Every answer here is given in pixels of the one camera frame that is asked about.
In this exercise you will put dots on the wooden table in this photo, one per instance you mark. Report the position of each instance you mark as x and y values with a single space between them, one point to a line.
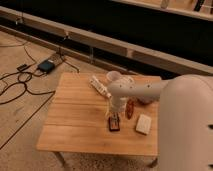
77 122

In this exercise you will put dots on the dark red bowl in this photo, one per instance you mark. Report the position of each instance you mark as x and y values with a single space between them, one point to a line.
142 101

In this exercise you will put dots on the black power adapter box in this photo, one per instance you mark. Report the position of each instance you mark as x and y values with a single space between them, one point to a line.
46 66

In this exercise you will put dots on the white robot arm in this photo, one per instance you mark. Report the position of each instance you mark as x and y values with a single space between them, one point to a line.
185 119

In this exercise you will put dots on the small black plug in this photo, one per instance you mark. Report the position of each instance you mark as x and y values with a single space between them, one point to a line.
22 67

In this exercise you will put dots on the brown oblong snack item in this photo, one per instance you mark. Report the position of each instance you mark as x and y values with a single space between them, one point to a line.
129 109

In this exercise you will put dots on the clear plastic cup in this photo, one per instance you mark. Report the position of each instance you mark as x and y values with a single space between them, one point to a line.
112 76

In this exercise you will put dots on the white plastic bottle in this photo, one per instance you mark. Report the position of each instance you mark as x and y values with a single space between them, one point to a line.
94 81

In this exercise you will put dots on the white sponge block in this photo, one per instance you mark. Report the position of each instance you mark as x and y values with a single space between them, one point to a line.
143 124

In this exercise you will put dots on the black whiteboard eraser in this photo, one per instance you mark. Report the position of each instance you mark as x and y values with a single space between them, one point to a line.
113 123

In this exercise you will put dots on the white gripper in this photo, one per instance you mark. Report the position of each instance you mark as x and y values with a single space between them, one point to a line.
116 105

